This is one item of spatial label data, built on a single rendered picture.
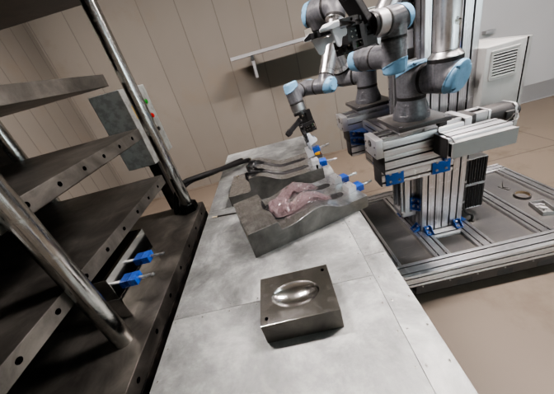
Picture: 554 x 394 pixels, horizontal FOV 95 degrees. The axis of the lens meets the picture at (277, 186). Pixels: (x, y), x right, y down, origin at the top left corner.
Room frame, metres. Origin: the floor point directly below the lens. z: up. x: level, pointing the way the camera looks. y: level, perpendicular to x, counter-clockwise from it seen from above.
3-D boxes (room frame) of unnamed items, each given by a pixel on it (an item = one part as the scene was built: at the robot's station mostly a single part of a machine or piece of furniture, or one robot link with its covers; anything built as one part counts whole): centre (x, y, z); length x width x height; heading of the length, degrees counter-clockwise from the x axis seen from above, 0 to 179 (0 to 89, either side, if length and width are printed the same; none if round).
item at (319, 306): (0.48, 0.03, 0.83); 0.20 x 0.15 x 0.07; 86
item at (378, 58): (0.88, -0.47, 1.34); 0.11 x 0.08 x 0.11; 23
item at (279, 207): (0.93, -0.07, 0.90); 0.26 x 0.18 x 0.08; 103
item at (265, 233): (0.92, -0.07, 0.85); 0.50 x 0.26 x 0.11; 103
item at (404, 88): (1.08, -0.67, 1.20); 0.13 x 0.12 x 0.14; 23
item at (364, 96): (1.58, -0.70, 1.09); 0.15 x 0.15 x 0.10
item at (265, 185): (1.28, 0.00, 0.87); 0.50 x 0.26 x 0.14; 86
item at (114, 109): (1.54, 0.68, 0.73); 0.30 x 0.22 x 1.47; 176
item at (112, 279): (0.79, 0.83, 0.87); 0.50 x 0.27 x 0.17; 86
